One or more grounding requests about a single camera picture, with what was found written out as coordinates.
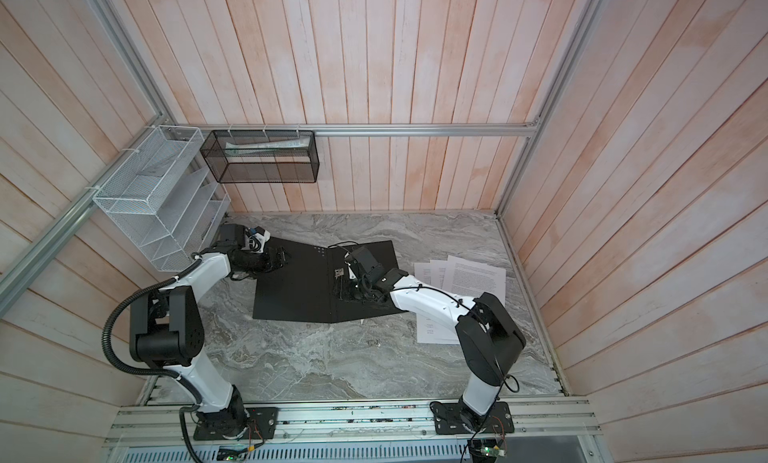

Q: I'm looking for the white folder black inside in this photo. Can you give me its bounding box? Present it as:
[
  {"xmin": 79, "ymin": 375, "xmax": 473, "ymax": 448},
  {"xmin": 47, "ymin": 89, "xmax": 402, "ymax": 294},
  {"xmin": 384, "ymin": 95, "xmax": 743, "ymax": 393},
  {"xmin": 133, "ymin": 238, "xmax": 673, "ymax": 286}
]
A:
[{"xmin": 252, "ymin": 238, "xmax": 402, "ymax": 324}]

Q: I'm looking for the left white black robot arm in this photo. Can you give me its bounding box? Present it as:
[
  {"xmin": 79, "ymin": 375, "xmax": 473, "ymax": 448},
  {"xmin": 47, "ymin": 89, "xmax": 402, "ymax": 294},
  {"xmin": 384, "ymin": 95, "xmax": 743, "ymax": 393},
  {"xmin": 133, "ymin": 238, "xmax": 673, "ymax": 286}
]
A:
[{"xmin": 129, "ymin": 224, "xmax": 285, "ymax": 439}]

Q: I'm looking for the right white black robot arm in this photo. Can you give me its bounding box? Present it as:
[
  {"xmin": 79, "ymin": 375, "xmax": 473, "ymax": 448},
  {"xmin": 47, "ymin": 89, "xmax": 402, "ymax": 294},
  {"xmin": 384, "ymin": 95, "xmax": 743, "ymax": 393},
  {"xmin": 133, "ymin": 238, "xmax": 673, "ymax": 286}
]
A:
[{"xmin": 340, "ymin": 246, "xmax": 526, "ymax": 431}]

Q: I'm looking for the middle printed paper sheet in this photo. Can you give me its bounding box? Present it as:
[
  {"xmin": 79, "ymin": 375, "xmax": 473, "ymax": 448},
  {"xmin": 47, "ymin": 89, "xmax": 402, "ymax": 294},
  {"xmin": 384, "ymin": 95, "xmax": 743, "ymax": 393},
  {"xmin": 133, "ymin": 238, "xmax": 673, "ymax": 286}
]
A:
[{"xmin": 429, "ymin": 260, "xmax": 448, "ymax": 289}]

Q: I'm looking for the printed paper sheet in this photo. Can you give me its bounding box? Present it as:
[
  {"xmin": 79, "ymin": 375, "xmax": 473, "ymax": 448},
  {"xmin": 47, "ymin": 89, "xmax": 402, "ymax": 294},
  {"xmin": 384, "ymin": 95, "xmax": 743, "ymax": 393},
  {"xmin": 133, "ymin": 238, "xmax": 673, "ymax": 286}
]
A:
[
  {"xmin": 443, "ymin": 256, "xmax": 506, "ymax": 303},
  {"xmin": 429, "ymin": 260, "xmax": 448, "ymax": 289},
  {"xmin": 414, "ymin": 262, "xmax": 459, "ymax": 345}
]

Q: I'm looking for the bottom printed paper sheet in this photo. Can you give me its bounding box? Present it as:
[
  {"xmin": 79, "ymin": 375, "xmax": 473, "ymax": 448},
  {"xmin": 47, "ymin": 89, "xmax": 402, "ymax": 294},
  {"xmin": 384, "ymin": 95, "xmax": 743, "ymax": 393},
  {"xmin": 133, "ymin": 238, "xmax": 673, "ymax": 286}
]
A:
[{"xmin": 414, "ymin": 262, "xmax": 459, "ymax": 345}]

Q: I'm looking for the black mesh basket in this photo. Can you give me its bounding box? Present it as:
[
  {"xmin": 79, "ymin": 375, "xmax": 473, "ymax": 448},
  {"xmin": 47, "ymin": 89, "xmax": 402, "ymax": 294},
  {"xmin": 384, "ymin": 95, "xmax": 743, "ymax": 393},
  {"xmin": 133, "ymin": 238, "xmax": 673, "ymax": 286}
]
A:
[{"xmin": 201, "ymin": 131, "xmax": 320, "ymax": 184}]

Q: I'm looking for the paper inside black basket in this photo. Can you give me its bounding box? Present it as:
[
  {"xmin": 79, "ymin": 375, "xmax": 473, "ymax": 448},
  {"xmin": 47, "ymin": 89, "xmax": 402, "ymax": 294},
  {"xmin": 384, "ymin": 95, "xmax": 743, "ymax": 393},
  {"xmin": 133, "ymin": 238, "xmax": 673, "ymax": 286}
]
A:
[{"xmin": 224, "ymin": 137, "xmax": 311, "ymax": 158}]

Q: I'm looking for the top printed paper sheet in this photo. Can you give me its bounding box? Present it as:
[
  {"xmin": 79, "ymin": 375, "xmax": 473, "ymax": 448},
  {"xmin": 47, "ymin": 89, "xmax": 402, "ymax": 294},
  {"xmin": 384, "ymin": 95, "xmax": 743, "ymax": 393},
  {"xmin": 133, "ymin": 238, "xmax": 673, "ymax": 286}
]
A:
[{"xmin": 443, "ymin": 256, "xmax": 506, "ymax": 303}]

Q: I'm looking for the left green circuit board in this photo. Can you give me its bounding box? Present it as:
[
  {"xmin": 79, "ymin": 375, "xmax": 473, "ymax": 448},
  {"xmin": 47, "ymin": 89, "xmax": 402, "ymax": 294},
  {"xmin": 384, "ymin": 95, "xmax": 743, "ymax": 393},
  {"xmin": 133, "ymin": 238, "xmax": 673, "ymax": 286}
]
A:
[{"xmin": 216, "ymin": 446, "xmax": 250, "ymax": 462}]

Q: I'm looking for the green circuit board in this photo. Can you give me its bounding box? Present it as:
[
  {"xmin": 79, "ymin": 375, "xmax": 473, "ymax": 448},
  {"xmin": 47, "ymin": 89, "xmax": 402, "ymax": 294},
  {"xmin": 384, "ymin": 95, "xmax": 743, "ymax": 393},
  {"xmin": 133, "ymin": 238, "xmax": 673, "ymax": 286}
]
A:
[
  {"xmin": 216, "ymin": 446, "xmax": 250, "ymax": 462},
  {"xmin": 467, "ymin": 439, "xmax": 506, "ymax": 463}
]

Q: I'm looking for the right green circuit board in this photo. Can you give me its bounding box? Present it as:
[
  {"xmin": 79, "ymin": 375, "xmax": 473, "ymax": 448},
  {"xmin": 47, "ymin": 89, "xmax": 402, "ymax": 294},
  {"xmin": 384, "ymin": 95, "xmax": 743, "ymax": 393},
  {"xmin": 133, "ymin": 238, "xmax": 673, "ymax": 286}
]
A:
[{"xmin": 467, "ymin": 439, "xmax": 506, "ymax": 463}]

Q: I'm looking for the white wire mesh organizer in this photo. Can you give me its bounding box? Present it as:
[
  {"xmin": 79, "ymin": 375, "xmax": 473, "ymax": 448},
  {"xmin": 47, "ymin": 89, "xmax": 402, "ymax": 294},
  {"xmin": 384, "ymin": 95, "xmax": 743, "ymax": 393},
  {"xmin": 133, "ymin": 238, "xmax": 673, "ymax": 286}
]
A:
[{"xmin": 94, "ymin": 126, "xmax": 230, "ymax": 273}]

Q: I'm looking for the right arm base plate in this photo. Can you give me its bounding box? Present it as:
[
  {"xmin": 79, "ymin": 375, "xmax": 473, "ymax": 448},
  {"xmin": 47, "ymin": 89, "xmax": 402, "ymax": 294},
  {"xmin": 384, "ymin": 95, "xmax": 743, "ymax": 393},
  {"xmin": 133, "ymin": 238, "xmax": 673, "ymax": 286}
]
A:
[{"xmin": 429, "ymin": 401, "xmax": 515, "ymax": 435}]

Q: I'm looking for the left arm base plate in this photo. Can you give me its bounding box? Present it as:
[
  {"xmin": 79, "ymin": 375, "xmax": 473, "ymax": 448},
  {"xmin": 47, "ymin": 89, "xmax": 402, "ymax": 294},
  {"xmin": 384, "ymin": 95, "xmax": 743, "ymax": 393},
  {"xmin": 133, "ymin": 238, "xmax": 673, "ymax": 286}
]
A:
[{"xmin": 193, "ymin": 407, "xmax": 278, "ymax": 441}]

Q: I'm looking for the black corrugated cable conduit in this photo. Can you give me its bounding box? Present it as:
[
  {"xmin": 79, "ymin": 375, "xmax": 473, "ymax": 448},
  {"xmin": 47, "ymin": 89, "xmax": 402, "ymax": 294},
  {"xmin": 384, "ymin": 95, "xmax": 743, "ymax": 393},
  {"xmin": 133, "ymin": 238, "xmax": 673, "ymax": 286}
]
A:
[{"xmin": 101, "ymin": 255, "xmax": 205, "ymax": 463}]

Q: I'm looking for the aluminium front rail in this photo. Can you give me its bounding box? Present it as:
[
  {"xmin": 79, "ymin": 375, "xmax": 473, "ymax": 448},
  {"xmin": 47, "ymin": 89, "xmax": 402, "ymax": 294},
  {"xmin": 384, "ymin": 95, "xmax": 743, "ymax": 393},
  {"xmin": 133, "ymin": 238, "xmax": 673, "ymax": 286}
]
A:
[{"xmin": 104, "ymin": 396, "xmax": 601, "ymax": 448}]

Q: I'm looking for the horizontal aluminium wall bar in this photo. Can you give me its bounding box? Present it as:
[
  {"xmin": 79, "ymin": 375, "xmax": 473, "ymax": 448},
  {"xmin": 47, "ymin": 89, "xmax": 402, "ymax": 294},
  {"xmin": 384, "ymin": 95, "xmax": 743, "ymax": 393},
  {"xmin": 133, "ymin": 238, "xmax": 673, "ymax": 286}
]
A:
[{"xmin": 192, "ymin": 123, "xmax": 538, "ymax": 137}]

